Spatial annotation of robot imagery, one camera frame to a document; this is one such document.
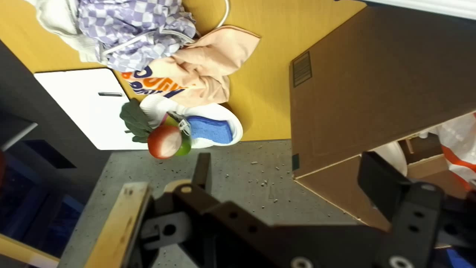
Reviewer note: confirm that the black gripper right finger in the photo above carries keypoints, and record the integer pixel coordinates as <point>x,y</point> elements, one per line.
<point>413,218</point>

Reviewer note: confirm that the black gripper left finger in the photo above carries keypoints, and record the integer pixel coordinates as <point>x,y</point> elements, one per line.
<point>232,218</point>

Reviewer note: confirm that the white orange plastic bag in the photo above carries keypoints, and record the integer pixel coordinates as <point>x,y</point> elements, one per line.
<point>461,149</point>

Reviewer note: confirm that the blue sponge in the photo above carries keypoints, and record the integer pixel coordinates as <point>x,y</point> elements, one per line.
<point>209,130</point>

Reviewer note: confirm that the red toy apple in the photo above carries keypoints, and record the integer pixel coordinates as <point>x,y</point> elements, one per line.
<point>163,143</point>

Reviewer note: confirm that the white bowl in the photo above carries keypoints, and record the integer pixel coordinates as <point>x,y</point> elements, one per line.
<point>217,112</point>

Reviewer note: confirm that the long wooden desk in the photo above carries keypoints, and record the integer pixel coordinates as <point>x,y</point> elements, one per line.
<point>119,228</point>

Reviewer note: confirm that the brown cardboard box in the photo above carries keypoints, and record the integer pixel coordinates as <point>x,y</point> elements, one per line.
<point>372,94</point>

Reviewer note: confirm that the green toy broccoli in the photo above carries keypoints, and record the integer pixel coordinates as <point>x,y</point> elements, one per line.
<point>134,121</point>

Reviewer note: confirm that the black marker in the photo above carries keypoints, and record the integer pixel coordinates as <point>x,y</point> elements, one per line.
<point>110,94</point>

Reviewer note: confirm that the white board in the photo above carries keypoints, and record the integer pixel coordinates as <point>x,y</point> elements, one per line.
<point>74,109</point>

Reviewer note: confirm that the purple checkered cloth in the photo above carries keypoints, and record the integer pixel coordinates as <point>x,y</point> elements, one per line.
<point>134,30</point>

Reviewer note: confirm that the white cloth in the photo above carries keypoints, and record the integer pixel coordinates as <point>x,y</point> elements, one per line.
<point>59,24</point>

